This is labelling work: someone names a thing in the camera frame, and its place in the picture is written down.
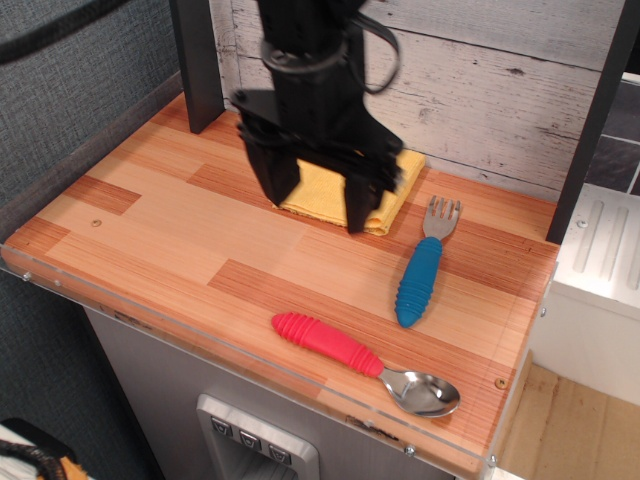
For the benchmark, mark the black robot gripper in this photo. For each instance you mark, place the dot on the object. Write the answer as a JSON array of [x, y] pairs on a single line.
[[315, 111]]

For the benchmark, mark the yellow rag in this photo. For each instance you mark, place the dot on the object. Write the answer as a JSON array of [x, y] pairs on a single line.
[[320, 195]]

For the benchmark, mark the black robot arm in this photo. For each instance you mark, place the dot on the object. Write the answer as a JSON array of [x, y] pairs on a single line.
[[316, 27]]

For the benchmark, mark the clear acrylic edge guard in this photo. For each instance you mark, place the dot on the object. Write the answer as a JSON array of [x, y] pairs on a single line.
[[227, 316]]

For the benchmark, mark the grey toy fridge cabinet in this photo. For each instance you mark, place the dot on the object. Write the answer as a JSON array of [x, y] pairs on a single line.
[[162, 383]]

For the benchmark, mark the silver dispenser panel with buttons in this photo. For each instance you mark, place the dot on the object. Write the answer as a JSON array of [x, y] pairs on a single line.
[[243, 446]]

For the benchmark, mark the white toy sink unit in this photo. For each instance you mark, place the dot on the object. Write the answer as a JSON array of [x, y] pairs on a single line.
[[587, 330]]

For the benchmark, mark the orange object at corner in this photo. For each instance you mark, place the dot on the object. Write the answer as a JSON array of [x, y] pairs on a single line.
[[73, 471]]

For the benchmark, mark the blue handled metal fork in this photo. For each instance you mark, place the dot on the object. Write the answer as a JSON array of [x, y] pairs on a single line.
[[417, 283]]

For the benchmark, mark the dark left shelf post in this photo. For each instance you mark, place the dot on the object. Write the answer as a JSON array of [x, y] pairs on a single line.
[[198, 60]]

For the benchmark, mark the dark shelf post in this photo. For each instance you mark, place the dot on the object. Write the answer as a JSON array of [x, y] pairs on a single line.
[[611, 75], [198, 60]]

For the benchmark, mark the red handled metal spoon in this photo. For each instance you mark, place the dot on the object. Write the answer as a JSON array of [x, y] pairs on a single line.
[[416, 393]]

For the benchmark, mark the dark right shelf post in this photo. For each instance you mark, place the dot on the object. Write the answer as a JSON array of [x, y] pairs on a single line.
[[611, 75]]

